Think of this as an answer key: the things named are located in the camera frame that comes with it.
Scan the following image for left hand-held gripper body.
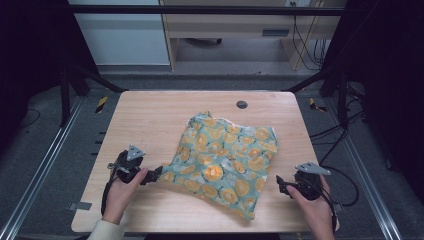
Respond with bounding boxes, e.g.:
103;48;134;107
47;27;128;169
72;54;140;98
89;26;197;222
107;143;147;185

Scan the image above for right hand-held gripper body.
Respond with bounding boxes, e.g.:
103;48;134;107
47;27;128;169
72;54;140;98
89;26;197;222
283;161;332;202

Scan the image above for orange print cloth bag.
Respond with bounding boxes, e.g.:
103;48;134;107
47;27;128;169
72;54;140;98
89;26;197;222
159;111;279;221

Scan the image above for person's right hand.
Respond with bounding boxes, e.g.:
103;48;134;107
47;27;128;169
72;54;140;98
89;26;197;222
286;176;341;240

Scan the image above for person's left hand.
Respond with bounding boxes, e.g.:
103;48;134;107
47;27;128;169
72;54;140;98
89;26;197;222
101;167;150;225

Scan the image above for grey tape strip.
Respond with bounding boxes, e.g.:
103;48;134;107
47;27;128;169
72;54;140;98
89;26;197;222
67;201;93;212

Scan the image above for yellow black striped tape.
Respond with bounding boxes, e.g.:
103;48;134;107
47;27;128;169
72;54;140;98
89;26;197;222
308;97;328;113
94;95;110;115

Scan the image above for black metal stand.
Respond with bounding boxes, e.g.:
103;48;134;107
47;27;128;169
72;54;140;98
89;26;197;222
59;64;129;128
285;65;350;130

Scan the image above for white cabinet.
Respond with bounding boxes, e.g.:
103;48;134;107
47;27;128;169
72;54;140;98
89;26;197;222
67;0;171;66

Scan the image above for black curtain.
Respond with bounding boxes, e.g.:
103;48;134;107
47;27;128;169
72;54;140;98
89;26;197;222
321;0;424;204
0;0;100;154

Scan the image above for light wooden desk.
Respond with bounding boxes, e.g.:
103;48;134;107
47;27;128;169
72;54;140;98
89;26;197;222
159;0;348;72

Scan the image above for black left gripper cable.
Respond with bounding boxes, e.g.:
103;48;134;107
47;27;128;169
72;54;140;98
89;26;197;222
100;166;120;216

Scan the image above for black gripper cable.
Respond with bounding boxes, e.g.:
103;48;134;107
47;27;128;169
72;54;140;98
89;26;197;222
319;165;360;233
100;166;120;216

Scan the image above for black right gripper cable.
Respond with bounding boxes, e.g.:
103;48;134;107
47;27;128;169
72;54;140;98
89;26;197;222
319;165;360;233

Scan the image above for black floor cables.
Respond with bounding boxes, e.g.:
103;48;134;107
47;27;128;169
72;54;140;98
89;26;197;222
309;83;366;168

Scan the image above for aluminium floor rail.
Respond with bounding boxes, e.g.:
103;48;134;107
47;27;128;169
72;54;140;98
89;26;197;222
0;95;86;240
327;98;404;240

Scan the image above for thin black floor cable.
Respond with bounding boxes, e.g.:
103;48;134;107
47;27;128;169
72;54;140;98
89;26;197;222
19;107;42;130

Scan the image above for black hanging cables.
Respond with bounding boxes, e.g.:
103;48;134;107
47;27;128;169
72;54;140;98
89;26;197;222
291;1;330;72

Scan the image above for black metal frame bar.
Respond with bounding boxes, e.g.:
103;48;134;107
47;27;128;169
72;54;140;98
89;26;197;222
67;4;345;17

